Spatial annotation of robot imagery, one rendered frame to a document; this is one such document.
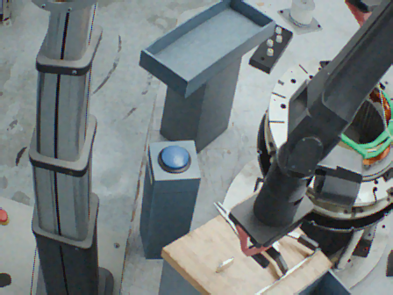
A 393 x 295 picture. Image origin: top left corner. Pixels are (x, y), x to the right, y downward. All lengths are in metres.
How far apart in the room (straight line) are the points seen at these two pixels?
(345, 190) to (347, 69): 0.19
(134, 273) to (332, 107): 0.76
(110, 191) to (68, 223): 0.94
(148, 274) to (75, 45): 0.49
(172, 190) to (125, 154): 1.30
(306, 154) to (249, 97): 0.90
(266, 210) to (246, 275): 0.24
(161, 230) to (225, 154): 0.30
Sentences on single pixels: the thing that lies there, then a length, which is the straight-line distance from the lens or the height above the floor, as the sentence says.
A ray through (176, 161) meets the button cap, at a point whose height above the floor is 1.04.
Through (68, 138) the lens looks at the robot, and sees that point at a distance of 1.62.
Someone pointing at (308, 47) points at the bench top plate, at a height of 0.78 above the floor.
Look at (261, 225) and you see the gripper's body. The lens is 1.21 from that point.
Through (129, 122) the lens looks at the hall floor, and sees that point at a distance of 2.91.
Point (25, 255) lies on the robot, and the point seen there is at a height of 0.26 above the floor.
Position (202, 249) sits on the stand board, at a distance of 1.42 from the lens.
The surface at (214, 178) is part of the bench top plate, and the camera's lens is 1.85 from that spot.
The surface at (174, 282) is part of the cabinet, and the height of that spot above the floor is 0.99.
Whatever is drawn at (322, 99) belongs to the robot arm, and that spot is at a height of 1.50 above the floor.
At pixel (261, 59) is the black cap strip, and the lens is 2.04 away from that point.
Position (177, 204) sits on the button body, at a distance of 1.59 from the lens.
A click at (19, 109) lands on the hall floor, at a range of 2.95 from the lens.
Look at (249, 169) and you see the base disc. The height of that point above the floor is 0.80.
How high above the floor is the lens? 2.27
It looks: 52 degrees down
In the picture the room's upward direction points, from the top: 11 degrees clockwise
